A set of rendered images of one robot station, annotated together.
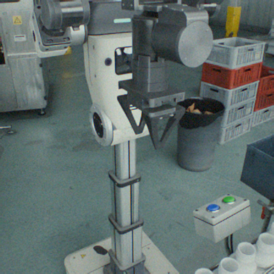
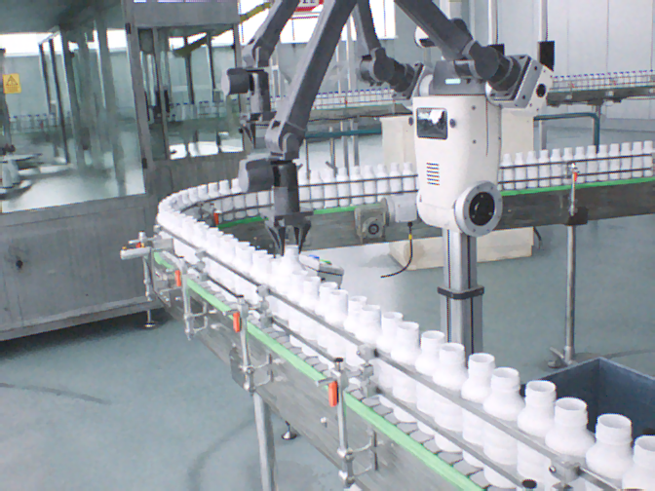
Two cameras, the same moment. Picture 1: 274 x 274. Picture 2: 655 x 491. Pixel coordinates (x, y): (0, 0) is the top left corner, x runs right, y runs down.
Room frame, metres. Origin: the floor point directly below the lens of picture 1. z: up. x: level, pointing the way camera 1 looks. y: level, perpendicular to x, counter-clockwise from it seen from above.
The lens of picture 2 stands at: (0.74, -1.99, 1.58)
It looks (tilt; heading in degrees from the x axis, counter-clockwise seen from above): 13 degrees down; 94
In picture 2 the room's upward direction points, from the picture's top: 4 degrees counter-clockwise
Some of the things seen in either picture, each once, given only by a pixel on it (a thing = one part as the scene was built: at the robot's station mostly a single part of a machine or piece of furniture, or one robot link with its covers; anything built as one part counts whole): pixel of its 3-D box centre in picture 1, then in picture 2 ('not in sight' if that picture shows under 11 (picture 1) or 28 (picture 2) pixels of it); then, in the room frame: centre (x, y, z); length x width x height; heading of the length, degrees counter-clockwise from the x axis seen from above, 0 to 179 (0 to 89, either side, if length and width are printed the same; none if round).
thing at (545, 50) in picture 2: not in sight; (544, 61); (2.58, 5.74, 1.55); 0.17 x 0.15 x 0.42; 14
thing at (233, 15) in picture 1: (232, 22); not in sight; (10.51, -3.34, 0.55); 0.40 x 0.40 x 1.10; 32
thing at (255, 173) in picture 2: not in sight; (267, 162); (0.52, -0.49, 1.40); 0.12 x 0.09 x 0.12; 31
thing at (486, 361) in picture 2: not in sight; (481, 409); (0.88, -1.02, 1.08); 0.06 x 0.06 x 0.17
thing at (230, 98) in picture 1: (229, 89); not in sight; (3.20, -1.08, 0.55); 0.61 x 0.41 x 0.22; 129
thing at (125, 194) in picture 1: (125, 210); (461, 348); (0.98, 0.05, 0.74); 0.11 x 0.11 x 0.40; 31
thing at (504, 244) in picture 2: not in sight; (456, 186); (1.43, 3.92, 0.59); 1.10 x 0.62 x 1.18; 14
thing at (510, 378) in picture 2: not in sight; (505, 427); (0.91, -1.08, 1.08); 0.06 x 0.06 x 0.17
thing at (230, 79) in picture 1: (232, 71); not in sight; (3.20, -1.08, 0.78); 0.61 x 0.41 x 0.22; 128
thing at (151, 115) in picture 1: (155, 120); (256, 131); (0.43, -0.03, 1.44); 0.07 x 0.07 x 0.09; 32
